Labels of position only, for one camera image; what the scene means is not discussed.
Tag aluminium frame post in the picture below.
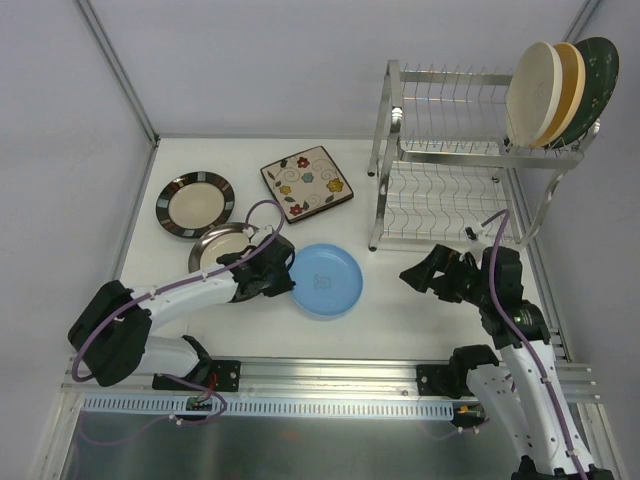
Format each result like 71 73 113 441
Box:
73 0 159 147

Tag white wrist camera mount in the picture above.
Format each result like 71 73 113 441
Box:
243 225 274 247
463 224 494 264

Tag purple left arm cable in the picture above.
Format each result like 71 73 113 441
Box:
72 199 287 444

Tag square floral plate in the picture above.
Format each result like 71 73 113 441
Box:
260 146 354 224

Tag aluminium mounting rail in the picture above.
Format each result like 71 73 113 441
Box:
60 357 604 404

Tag brown rimmed cream plate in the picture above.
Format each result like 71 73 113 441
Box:
188 222 256 273

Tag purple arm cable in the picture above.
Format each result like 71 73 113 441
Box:
72 199 287 444
424 208 591 480

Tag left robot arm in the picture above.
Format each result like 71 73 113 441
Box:
68 234 295 390

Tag yellow bear plate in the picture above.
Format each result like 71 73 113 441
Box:
532 42 586 147

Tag blue bear plate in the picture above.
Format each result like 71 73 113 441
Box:
289 243 364 318

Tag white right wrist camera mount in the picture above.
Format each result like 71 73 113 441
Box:
463 224 494 264

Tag striped rim round plate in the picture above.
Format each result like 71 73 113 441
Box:
155 171 235 239

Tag metal dish rack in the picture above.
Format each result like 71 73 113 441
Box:
368 60 600 251

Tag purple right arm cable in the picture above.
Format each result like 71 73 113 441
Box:
424 208 591 480

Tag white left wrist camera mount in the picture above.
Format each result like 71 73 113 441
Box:
243 225 274 247

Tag dark green floral plate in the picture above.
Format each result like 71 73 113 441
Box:
551 37 620 149

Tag cream bear plate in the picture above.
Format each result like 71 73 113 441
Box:
506 42 563 147

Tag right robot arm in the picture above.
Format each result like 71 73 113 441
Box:
399 245 613 479

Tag white slotted cable duct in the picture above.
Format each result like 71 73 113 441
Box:
82 394 454 422

